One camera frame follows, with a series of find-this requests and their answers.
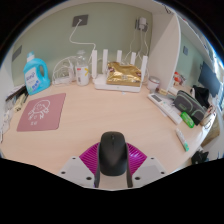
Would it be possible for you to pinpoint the white router with antennas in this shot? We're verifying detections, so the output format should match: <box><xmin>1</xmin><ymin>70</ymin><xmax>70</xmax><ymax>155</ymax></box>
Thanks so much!
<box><xmin>91</xmin><ymin>48</ymin><xmax>149</xmax><ymax>93</ymax></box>

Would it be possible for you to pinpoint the clear plastic bottle white label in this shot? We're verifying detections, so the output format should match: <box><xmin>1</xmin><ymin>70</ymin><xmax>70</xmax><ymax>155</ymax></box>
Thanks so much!
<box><xmin>75</xmin><ymin>49</ymin><xmax>90</xmax><ymax>87</ymax></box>

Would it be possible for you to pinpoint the clear plastic bag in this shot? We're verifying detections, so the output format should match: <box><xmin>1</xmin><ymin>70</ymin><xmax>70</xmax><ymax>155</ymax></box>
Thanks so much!
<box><xmin>0</xmin><ymin>106</ymin><xmax>14</xmax><ymax>136</ymax></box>

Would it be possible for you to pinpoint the black computer mouse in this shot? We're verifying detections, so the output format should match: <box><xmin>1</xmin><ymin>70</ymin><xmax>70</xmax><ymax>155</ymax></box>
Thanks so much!
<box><xmin>97</xmin><ymin>131</ymin><xmax>130</xmax><ymax>177</ymax></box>

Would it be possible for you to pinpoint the small yellow box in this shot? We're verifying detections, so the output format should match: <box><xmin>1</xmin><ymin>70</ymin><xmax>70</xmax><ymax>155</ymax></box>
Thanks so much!
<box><xmin>13</xmin><ymin>93</ymin><xmax>28</xmax><ymax>113</ymax></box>

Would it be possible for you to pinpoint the grey wall socket with plug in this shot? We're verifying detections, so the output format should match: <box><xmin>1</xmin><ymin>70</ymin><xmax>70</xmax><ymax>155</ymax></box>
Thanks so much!
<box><xmin>72</xmin><ymin>14</ymin><xmax>90</xmax><ymax>28</ymax></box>

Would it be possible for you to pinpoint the white shelf unit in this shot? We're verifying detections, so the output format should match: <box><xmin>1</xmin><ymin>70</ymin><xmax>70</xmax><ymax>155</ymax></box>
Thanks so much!
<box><xmin>3</xmin><ymin>0</ymin><xmax>221</xmax><ymax>93</ymax></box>

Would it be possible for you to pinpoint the blue detergent bottle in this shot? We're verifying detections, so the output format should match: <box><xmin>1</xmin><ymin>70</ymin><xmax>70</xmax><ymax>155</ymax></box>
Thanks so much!
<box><xmin>23</xmin><ymin>51</ymin><xmax>52</xmax><ymax>96</ymax></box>

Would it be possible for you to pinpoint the grey blank wall socket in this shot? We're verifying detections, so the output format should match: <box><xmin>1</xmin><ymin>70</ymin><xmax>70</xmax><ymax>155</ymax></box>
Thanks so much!
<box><xmin>11</xmin><ymin>45</ymin><xmax>23</xmax><ymax>63</ymax></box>

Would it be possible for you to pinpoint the white router cable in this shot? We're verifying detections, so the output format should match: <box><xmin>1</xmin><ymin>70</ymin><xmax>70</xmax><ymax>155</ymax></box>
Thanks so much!
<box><xmin>128</xmin><ymin>29</ymin><xmax>150</xmax><ymax>65</ymax></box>

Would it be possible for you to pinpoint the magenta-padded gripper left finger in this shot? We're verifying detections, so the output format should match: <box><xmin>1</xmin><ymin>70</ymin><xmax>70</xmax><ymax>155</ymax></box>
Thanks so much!
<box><xmin>57</xmin><ymin>142</ymin><xmax>101</xmax><ymax>189</ymax></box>

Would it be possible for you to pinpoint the black monitor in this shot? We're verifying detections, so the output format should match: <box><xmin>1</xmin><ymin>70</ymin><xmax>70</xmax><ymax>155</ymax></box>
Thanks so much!
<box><xmin>198</xmin><ymin>61</ymin><xmax>222</xmax><ymax>98</ymax></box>

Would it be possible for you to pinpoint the white wall charger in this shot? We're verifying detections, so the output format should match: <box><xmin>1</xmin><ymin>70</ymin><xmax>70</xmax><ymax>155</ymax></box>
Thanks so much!
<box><xmin>134</xmin><ymin>16</ymin><xmax>149</xmax><ymax>33</ymax></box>

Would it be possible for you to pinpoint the stack of books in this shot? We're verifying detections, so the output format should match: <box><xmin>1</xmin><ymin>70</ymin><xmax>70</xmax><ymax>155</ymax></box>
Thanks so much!
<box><xmin>4</xmin><ymin>84</ymin><xmax>28</xmax><ymax>103</ymax></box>

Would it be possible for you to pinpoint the black cloth bag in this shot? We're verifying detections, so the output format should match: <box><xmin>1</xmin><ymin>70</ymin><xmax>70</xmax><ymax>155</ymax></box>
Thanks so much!
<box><xmin>191</xmin><ymin>84</ymin><xmax>211</xmax><ymax>109</ymax></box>

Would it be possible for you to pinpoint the white power strip with cables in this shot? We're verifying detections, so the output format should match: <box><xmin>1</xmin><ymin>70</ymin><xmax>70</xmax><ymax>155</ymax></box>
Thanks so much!
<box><xmin>51</xmin><ymin>55</ymin><xmax>78</xmax><ymax>86</ymax></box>

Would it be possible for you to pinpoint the white wall socket cable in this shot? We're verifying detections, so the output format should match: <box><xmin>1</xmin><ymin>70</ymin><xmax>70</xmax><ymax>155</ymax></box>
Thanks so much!
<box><xmin>68</xmin><ymin>20</ymin><xmax>97</xmax><ymax>56</ymax></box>

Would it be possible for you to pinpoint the grey pencil case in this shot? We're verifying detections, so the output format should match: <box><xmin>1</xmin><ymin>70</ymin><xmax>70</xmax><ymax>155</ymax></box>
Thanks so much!
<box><xmin>173</xmin><ymin>89</ymin><xmax>208</xmax><ymax>126</ymax></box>

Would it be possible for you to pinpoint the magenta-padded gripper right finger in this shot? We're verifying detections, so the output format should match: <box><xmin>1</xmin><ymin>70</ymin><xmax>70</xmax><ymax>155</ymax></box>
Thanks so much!
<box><xmin>125</xmin><ymin>143</ymin><xmax>167</xmax><ymax>189</ymax></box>

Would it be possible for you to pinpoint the gold foil bag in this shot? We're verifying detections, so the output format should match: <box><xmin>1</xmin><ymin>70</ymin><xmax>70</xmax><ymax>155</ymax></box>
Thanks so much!
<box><xmin>106</xmin><ymin>61</ymin><xmax>142</xmax><ymax>88</ymax></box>

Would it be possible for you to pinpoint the pink mouse pad with drawing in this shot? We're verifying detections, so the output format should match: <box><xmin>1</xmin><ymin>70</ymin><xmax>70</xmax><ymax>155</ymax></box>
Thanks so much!
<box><xmin>16</xmin><ymin>92</ymin><xmax>67</xmax><ymax>133</ymax></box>

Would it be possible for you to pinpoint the small red figurine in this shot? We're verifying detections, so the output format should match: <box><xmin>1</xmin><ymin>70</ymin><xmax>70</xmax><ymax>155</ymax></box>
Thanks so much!
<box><xmin>173</xmin><ymin>71</ymin><xmax>187</xmax><ymax>87</ymax></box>

